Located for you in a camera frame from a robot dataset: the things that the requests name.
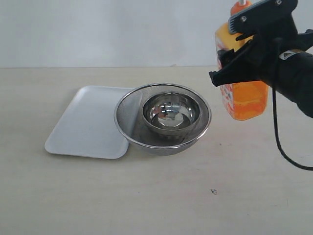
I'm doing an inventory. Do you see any steel mesh colander bowl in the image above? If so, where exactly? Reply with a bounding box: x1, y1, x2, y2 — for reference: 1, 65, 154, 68
114, 83, 212, 156

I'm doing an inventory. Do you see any white rectangular plastic tray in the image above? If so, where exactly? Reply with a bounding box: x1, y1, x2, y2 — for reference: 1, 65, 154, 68
45, 85, 131, 160

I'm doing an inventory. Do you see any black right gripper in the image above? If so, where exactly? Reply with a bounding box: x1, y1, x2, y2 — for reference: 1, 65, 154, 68
209, 15, 313, 87

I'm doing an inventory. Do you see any small steel bowl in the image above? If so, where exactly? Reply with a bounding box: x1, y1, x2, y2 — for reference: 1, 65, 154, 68
142, 91, 201, 137

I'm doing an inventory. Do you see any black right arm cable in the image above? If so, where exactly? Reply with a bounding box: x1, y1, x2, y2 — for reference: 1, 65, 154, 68
271, 39, 313, 171

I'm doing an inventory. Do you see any orange dish soap pump bottle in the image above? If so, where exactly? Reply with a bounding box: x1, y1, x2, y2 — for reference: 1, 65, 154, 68
214, 0, 269, 121

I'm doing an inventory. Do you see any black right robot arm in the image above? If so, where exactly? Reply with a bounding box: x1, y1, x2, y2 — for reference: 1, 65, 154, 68
210, 13, 313, 117

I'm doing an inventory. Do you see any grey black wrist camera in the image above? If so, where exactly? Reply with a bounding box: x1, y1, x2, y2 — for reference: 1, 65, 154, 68
228, 0, 298, 35

